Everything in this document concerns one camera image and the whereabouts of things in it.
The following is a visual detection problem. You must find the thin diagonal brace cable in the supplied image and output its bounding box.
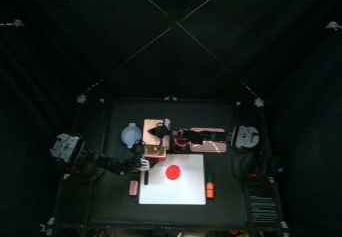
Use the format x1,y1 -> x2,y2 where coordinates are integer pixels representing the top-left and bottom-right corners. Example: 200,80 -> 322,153
80,0 -> 236,99
122,0 -> 260,103

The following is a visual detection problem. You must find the orange toy carrot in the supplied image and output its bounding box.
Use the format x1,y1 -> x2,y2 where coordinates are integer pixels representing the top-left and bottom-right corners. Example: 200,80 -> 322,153
204,172 -> 216,199

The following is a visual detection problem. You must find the small patterned toy block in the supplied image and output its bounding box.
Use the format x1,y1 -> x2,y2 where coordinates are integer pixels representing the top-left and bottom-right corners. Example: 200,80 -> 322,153
128,180 -> 139,196

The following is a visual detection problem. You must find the white cutting board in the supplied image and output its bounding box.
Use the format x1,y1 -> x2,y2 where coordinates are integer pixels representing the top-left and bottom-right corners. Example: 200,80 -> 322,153
137,153 -> 207,205

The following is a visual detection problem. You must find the pinkish brown tray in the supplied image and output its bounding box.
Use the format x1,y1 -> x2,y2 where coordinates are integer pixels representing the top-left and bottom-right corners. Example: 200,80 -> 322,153
189,127 -> 227,154

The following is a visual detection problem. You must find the black backdrop cloth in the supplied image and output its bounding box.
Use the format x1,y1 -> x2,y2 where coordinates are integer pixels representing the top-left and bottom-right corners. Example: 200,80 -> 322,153
0,0 -> 342,237

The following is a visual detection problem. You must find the wooden drawer box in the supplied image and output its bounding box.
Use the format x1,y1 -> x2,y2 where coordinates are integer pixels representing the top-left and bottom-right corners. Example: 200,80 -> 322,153
141,118 -> 172,146

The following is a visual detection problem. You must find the orange-red dough disc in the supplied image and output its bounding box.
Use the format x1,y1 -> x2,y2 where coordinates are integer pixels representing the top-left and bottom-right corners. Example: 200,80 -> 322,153
164,165 -> 181,181

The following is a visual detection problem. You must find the red plastic cup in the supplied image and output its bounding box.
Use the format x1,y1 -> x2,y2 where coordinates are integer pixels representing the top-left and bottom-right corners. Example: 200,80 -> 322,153
172,135 -> 191,154

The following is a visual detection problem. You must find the grey-blue bowl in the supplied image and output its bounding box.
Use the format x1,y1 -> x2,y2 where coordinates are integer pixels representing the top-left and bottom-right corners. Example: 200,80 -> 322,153
120,122 -> 143,149

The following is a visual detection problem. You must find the white text label plate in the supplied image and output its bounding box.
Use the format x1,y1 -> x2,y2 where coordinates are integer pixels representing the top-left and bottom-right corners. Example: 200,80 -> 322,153
247,194 -> 280,225

